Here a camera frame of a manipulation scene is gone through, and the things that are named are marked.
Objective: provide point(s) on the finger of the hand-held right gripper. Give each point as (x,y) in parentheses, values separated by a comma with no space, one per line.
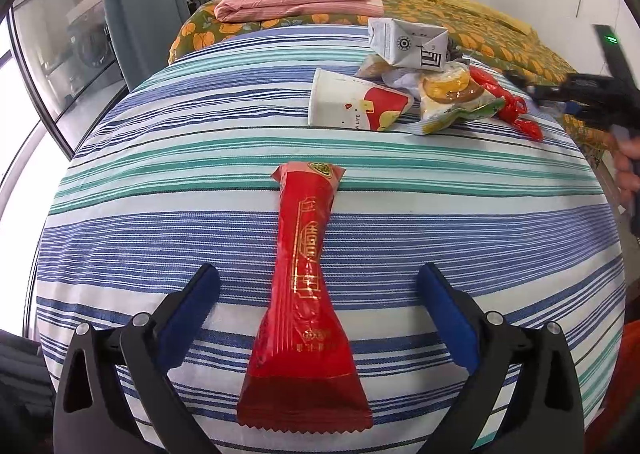
(570,109)
(540,85)

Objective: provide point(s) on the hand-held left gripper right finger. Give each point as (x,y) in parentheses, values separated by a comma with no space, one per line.
(446,316)

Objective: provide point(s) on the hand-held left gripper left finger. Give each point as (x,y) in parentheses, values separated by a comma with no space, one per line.
(192,314)

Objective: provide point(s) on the red snack packet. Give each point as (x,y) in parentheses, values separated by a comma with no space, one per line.
(300,309)

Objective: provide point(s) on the tan pastry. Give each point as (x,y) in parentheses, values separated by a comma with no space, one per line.
(372,68)

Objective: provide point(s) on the person's right hand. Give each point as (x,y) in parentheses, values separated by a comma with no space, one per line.
(630,169)

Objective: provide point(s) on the red plastic wrapper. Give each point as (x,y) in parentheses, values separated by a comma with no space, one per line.
(505,104)

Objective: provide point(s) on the yellow cookie packet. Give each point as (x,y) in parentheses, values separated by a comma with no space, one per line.
(445,89)

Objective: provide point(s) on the striped tablecloth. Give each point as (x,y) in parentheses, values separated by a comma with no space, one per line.
(175,214)

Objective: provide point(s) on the clear crumpled wrapper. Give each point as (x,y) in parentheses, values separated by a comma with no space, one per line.
(400,80)

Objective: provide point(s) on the white milk carton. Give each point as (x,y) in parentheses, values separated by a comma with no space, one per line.
(400,42)

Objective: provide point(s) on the red container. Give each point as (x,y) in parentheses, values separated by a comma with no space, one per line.
(625,384)

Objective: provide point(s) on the white paper cup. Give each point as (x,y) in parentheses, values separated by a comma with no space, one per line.
(340,102)

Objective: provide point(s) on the pink folded blanket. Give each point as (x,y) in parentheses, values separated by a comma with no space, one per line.
(290,2)

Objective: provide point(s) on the washing machine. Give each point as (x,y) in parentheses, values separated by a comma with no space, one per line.
(90,44)

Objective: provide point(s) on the glass sliding door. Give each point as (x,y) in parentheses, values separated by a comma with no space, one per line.
(50,59)

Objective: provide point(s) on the blue grey curtain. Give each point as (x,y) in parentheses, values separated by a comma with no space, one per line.
(140,9)

